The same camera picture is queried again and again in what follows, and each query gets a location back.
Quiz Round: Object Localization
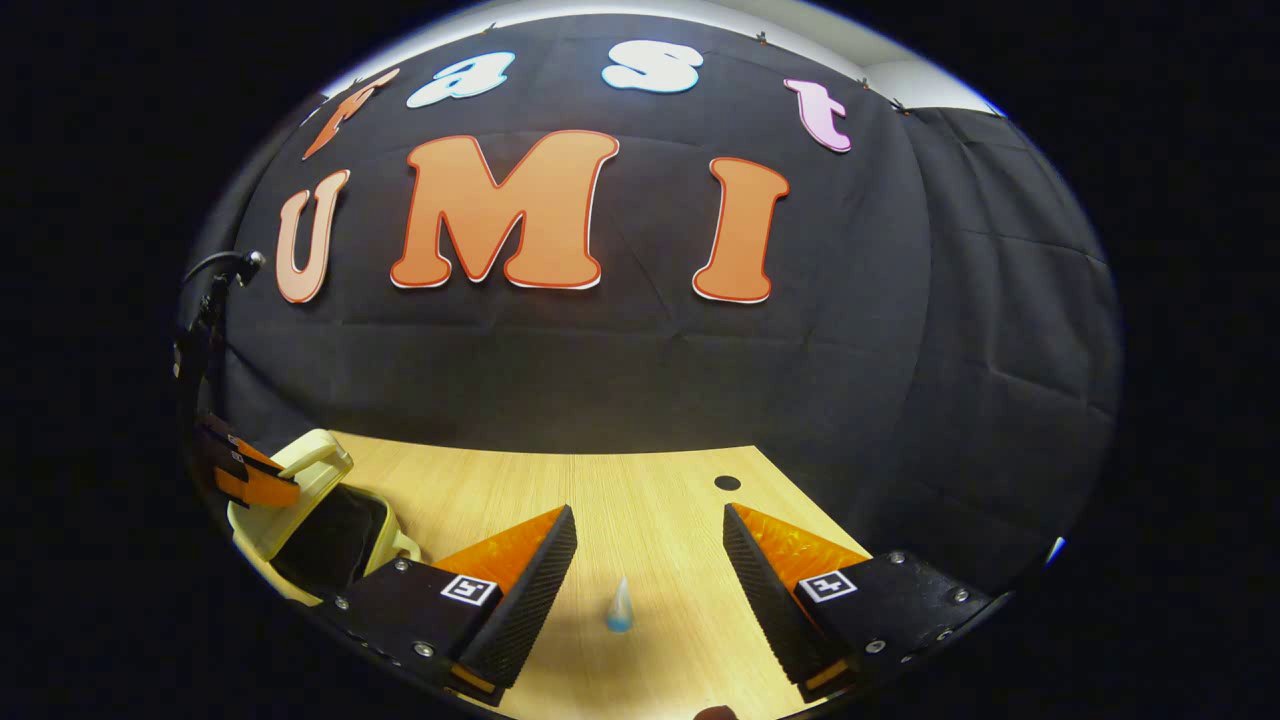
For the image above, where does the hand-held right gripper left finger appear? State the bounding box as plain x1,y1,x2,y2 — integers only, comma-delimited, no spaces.
320,505,579,706

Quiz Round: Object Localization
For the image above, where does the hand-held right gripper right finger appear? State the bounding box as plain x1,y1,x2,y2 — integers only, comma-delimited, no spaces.
722,503,996,701

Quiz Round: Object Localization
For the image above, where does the cream suitcase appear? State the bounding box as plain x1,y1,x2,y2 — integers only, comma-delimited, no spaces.
228,428,423,608

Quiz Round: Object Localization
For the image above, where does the blue and clear tube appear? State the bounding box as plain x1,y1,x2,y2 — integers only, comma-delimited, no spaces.
605,575,637,633

